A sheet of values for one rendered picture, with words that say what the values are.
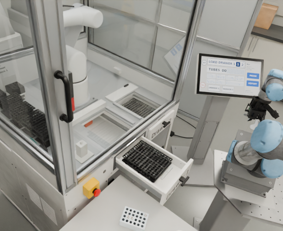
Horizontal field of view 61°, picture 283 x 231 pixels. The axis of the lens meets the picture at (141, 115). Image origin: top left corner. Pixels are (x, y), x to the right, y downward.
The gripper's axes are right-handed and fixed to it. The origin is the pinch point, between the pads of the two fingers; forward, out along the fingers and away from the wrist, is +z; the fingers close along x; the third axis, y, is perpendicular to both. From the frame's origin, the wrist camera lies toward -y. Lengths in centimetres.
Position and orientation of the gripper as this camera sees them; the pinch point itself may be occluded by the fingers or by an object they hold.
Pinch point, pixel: (252, 129)
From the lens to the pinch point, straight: 150.1
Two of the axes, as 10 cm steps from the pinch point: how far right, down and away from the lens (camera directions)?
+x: -0.9, 5.6, -8.3
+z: -1.6, 8.1, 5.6
